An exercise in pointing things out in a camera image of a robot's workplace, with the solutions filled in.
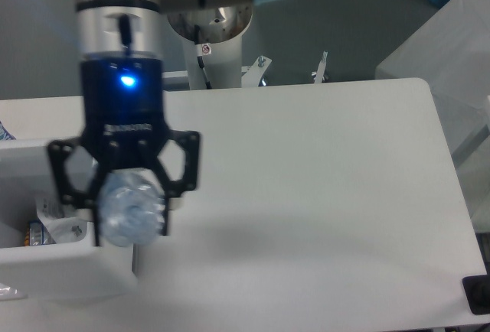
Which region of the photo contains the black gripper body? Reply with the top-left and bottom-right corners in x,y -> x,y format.
80,57 -> 170,170

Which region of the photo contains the clear plastic bag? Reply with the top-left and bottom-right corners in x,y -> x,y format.
35,194 -> 87,244

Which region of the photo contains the clear blue plastic bottle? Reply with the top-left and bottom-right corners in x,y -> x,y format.
98,171 -> 165,247

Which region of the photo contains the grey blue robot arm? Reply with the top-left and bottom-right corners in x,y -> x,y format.
47,0 -> 275,231

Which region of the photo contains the white trash can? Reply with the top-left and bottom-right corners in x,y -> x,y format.
1,139 -> 138,299

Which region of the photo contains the crushed bottle in bin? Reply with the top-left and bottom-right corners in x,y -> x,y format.
24,220 -> 52,246

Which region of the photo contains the blue patterned packet left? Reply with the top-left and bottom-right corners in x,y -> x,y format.
0,122 -> 15,141

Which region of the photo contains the clear plastic wrap left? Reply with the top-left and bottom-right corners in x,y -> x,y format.
0,284 -> 28,301

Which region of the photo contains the translucent white box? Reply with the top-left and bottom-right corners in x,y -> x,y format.
375,0 -> 489,233

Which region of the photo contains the black device at edge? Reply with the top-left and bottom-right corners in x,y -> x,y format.
462,275 -> 489,315

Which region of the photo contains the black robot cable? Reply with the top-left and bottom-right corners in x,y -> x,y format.
193,24 -> 213,90

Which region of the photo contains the white pedestal base frame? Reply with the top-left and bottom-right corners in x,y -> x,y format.
162,50 -> 329,91

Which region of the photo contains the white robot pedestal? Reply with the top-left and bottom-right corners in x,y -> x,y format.
167,4 -> 253,90

